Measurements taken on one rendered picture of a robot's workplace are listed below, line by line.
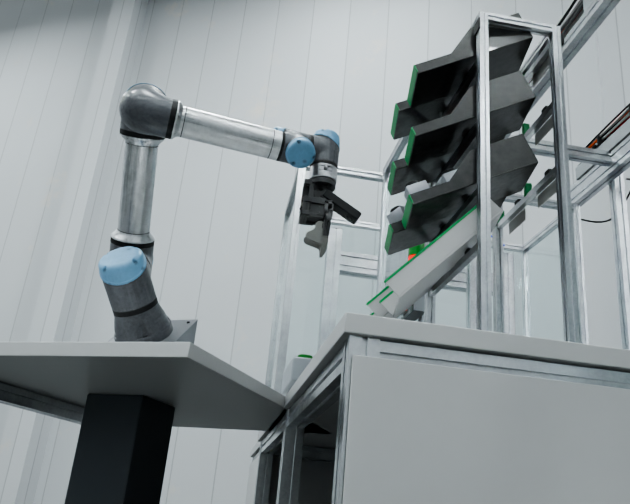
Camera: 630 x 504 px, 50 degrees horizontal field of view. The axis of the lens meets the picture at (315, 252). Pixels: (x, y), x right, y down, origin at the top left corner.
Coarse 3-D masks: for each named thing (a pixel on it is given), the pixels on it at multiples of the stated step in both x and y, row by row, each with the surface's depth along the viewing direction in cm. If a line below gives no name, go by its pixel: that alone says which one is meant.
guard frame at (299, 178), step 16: (304, 176) 281; (352, 176) 287; (368, 176) 286; (288, 208) 321; (576, 208) 298; (352, 224) 332; (368, 224) 334; (576, 224) 294; (576, 240) 291; (576, 256) 288; (288, 272) 265; (576, 272) 287; (288, 288) 262; (288, 304) 260; (272, 320) 310; (288, 320) 258; (272, 336) 306
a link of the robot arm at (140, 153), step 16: (128, 128) 171; (128, 144) 174; (144, 144) 173; (128, 160) 175; (144, 160) 175; (128, 176) 176; (144, 176) 176; (128, 192) 176; (144, 192) 177; (128, 208) 178; (144, 208) 179; (128, 224) 179; (144, 224) 180; (112, 240) 180; (128, 240) 178; (144, 240) 180
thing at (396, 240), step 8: (496, 200) 154; (392, 224) 151; (400, 224) 150; (432, 224) 153; (440, 224) 155; (392, 232) 150; (400, 232) 151; (408, 232) 152; (416, 232) 154; (424, 232) 156; (432, 232) 158; (392, 240) 153; (400, 240) 155; (408, 240) 157; (416, 240) 159; (424, 240) 161; (392, 248) 158; (400, 248) 160
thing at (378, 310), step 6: (384, 288) 144; (390, 288) 144; (378, 294) 144; (384, 294) 144; (372, 300) 143; (378, 300) 143; (414, 300) 154; (372, 306) 143; (378, 306) 143; (408, 306) 155; (378, 312) 142; (384, 312) 142; (402, 312) 155
